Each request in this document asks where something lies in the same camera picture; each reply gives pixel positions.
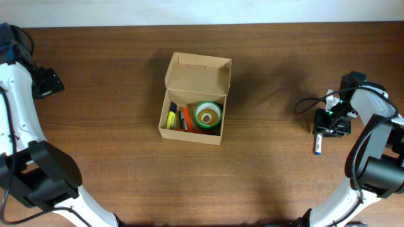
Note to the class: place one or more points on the yellow highlighter pen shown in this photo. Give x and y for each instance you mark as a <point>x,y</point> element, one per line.
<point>171,116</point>

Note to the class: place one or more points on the yellow tape roll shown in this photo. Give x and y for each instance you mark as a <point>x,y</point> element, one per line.
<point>208,117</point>

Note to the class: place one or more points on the brown cardboard box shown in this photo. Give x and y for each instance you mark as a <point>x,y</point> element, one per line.
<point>190,80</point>

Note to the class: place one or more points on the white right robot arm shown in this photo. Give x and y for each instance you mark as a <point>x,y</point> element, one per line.
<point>374,166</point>

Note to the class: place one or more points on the blue white marker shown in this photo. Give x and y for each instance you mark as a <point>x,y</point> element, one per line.
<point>318,143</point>

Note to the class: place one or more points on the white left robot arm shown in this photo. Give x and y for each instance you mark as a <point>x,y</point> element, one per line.
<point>37,177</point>

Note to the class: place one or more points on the orange utility knife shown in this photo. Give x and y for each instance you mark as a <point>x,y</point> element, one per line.
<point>197,132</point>

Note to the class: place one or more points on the green tape roll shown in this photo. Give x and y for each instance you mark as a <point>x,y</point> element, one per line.
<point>211,105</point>

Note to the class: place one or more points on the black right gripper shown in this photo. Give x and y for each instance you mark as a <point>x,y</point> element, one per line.
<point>320,125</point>

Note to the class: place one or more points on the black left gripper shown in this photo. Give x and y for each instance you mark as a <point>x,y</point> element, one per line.
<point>51,82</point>

